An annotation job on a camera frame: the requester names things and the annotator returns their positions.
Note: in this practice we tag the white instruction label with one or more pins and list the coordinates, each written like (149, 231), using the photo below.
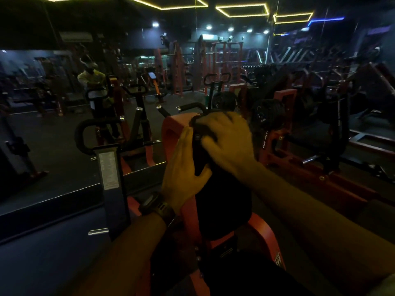
(108, 171)

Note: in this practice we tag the orange power racks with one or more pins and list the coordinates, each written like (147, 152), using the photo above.
(213, 64)

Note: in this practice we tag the black wristwatch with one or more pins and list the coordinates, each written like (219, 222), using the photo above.
(157, 208)

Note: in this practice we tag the orange plate-loaded machine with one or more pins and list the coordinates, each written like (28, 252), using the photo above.
(308, 175)

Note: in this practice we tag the white air conditioner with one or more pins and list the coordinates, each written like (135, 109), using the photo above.
(213, 37)

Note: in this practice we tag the black weight plate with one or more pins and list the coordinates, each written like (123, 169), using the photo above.
(224, 101)
(267, 115)

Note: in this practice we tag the yellow ceiling light frame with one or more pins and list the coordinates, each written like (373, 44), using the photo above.
(166, 6)
(293, 17)
(242, 10)

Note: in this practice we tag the person's right fingers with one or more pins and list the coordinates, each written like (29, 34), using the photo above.
(217, 129)

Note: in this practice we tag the black exercise bike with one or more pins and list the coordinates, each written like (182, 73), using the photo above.
(216, 86)

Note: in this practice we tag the dumbbell rack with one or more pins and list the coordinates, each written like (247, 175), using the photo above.
(259, 70)

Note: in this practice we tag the person's left forearm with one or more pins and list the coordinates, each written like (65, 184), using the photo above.
(129, 255)

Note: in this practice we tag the large wall mirror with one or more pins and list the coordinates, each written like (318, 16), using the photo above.
(61, 126)

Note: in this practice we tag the orange gym machine frame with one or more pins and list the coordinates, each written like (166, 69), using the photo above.
(177, 132)

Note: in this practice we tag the person's dark trousers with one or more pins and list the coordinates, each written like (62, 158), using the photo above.
(247, 274)

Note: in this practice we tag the person's right forearm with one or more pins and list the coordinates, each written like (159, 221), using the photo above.
(321, 225)

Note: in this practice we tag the black padded machine cushion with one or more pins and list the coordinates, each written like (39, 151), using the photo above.
(222, 200)

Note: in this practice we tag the person's right hand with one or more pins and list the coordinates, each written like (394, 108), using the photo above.
(233, 144)

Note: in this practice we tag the person's left thumb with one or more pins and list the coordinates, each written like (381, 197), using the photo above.
(203, 175)

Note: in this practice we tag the person's left hand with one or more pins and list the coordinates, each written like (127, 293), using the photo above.
(177, 178)

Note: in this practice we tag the blue ceiling light strip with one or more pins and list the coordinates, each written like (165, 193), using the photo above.
(325, 20)

